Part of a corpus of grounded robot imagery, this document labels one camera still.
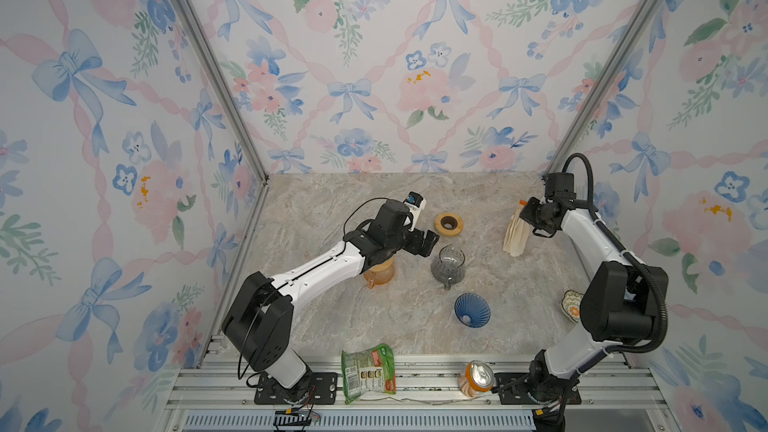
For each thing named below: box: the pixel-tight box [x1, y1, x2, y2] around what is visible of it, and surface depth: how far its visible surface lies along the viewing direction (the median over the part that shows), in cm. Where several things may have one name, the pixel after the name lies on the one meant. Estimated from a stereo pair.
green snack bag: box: [342, 343, 396, 404], surface depth 76 cm
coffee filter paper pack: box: [502, 204, 531, 257], surface depth 97 cm
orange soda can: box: [459, 360, 494, 398], surface depth 68 cm
